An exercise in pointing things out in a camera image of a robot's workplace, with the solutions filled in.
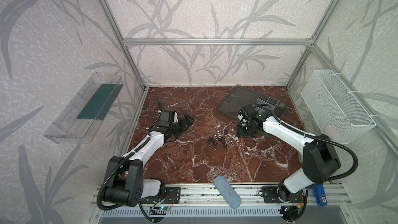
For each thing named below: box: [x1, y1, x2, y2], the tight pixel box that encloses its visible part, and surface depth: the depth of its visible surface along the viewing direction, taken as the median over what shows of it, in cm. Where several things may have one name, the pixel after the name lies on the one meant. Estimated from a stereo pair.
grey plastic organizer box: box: [216, 84, 287, 118], surface depth 114 cm
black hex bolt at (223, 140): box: [218, 137, 227, 148], surface depth 93 cm
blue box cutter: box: [312, 184, 328, 207], surface depth 73 cm
